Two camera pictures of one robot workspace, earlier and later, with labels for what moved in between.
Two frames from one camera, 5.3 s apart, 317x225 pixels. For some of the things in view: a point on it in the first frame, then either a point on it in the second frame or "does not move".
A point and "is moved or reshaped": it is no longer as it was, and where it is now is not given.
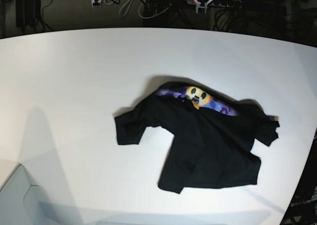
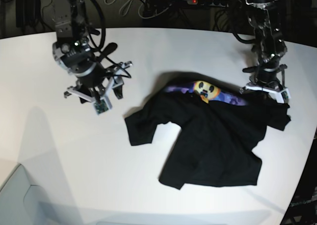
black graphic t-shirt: [213, 135] is moved or reshaped
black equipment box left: [28, 7] does not move
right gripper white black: [202, 1] -> [269, 80]
